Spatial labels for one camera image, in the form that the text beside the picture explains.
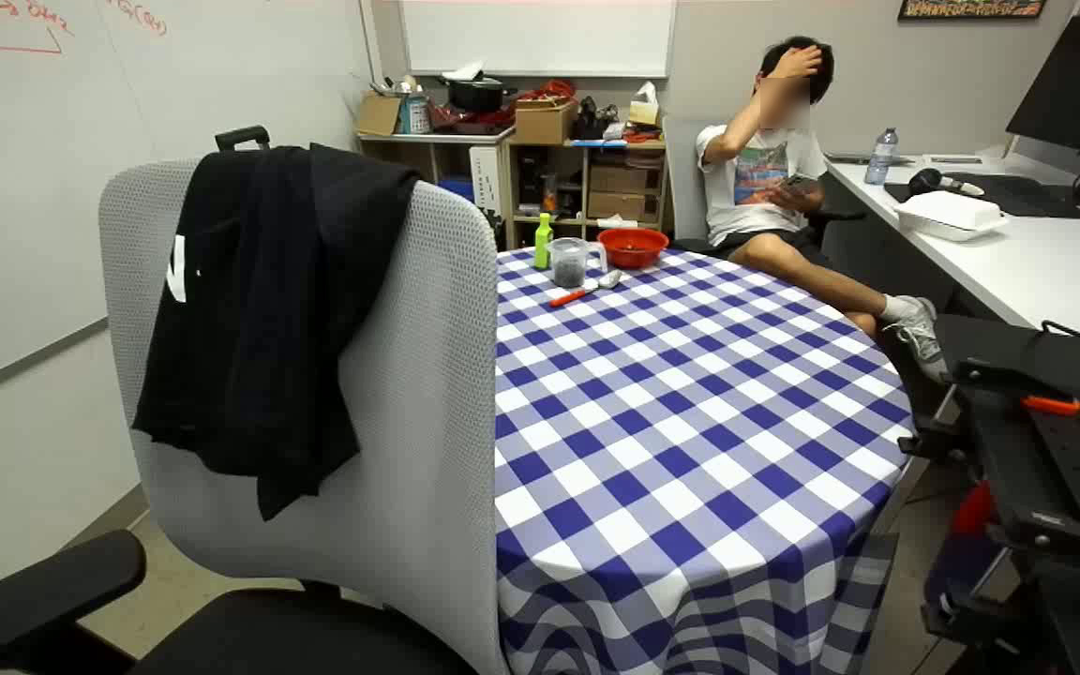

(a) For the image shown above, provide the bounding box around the tissue box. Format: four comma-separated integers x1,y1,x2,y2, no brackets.
625,80,664,130

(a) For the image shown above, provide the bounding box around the black office chair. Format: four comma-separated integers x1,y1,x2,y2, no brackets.
799,204,873,274

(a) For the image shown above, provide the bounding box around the blue white checkered tablecloth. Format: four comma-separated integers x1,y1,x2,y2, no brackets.
493,245,918,675

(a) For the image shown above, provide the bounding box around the black suitcase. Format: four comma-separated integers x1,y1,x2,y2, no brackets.
212,122,275,157

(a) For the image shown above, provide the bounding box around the black chair armrest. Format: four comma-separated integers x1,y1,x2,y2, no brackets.
0,525,149,675

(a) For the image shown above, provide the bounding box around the red marker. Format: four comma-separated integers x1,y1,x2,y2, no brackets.
543,280,600,313

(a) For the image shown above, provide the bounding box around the black chair seat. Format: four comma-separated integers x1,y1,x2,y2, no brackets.
124,585,482,675

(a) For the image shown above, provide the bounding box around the grey office chair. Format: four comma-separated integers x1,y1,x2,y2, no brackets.
99,157,512,675

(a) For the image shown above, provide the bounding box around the clear plastic container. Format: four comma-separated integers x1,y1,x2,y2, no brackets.
395,70,430,139

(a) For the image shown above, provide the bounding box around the orange handled clamp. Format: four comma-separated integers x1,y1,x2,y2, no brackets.
1022,390,1080,420

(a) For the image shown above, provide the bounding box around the black cloth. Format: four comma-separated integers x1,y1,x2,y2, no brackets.
130,144,425,525

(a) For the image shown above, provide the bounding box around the black pot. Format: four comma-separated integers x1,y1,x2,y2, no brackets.
443,70,512,122

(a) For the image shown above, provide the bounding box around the brown cardboard box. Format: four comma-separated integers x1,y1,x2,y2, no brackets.
515,99,577,147

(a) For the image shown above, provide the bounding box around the wooden storage shelf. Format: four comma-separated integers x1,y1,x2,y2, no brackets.
358,123,672,254

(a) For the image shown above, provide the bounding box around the clear plastic cup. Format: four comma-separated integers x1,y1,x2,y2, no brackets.
547,238,593,292

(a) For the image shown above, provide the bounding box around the seated person in white t-shirt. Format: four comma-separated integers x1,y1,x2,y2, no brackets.
692,33,958,390

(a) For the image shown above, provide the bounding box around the red bowl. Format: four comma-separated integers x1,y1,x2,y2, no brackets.
597,227,672,274

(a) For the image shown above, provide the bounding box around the white desk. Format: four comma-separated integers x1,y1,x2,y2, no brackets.
830,147,1080,352

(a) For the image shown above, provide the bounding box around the black robot cart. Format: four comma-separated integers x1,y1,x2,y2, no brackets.
918,314,1080,675

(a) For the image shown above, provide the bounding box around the open cardboard box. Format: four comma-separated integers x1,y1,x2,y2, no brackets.
358,89,404,144

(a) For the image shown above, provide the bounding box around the clear water bottle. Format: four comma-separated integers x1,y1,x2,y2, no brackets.
867,123,904,187

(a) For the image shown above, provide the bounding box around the framed wall picture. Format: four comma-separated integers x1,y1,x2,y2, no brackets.
895,0,1049,28

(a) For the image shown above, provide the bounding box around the small green bottle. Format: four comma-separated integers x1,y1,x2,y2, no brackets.
528,209,558,274

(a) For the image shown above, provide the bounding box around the black keyboard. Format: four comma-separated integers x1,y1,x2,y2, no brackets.
885,172,1080,218

